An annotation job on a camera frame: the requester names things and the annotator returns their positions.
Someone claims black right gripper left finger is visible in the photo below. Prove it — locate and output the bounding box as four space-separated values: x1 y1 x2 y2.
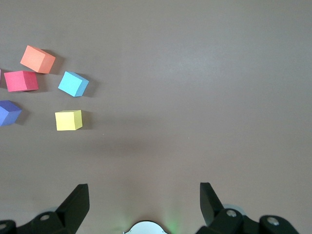
0 184 90 234

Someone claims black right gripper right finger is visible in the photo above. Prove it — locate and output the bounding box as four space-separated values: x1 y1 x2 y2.
196 182 301 234

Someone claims yellow foam cube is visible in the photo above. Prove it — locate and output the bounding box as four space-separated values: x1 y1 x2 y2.
55 110 83 132

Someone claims purple foam cube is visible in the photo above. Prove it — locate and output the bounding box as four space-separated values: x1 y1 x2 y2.
0 100 22 127

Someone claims red foam cube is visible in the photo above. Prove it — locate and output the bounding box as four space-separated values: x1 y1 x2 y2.
3 70 39 93

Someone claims blue foam cube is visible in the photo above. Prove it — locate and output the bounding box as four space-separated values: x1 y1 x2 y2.
58 71 90 98

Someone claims brown table mat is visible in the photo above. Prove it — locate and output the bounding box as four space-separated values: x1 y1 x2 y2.
0 0 312 234

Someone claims orange foam cube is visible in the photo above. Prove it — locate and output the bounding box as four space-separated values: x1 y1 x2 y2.
20 45 56 74

